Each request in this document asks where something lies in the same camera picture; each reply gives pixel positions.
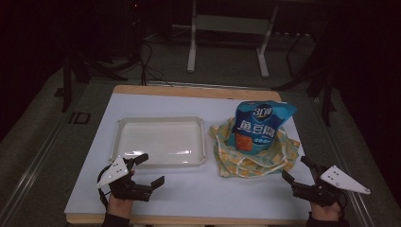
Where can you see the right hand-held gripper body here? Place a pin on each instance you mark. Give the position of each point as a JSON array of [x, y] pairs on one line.
[[327, 186]]

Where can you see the white table sheet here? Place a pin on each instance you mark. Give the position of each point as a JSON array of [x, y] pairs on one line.
[[189, 192]]

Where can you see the blue snack bag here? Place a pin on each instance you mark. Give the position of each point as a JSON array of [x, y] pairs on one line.
[[257, 126]]

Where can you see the white metal stand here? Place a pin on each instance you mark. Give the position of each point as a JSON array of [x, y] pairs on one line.
[[231, 23]]

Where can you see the white plastic tray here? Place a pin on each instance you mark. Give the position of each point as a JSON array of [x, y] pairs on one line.
[[160, 142]]

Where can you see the black floor bracket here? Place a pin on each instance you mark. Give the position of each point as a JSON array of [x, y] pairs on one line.
[[79, 118]]

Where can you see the person's left hand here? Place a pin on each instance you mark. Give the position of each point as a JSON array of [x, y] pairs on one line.
[[119, 206]]

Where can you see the black tripod stand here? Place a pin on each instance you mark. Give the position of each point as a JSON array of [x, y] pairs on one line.
[[326, 91]]

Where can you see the person's right hand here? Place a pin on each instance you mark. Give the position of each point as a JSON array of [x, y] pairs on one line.
[[326, 211]]

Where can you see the metal floor rail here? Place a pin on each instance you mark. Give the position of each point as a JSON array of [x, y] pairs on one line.
[[34, 164], [356, 195]]

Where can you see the black floor stand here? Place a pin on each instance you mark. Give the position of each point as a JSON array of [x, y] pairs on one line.
[[67, 82]]

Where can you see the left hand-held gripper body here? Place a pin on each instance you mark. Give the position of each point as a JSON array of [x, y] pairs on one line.
[[124, 186]]

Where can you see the yellow green patterned cloth bag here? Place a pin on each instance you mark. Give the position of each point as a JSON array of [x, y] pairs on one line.
[[239, 162]]

